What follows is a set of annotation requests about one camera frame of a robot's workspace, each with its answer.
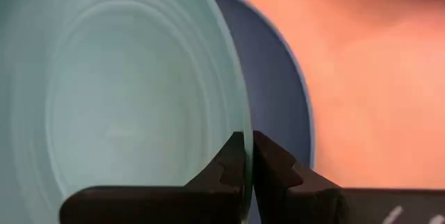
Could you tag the stack of green plates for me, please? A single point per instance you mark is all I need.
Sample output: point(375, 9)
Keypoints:
point(114, 88)

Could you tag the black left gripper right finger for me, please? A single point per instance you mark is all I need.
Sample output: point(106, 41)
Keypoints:
point(313, 203)

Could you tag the dark blue plastic plate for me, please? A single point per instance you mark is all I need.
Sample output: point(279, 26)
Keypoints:
point(267, 88)

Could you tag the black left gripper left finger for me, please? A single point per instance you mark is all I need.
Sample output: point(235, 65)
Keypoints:
point(156, 205)

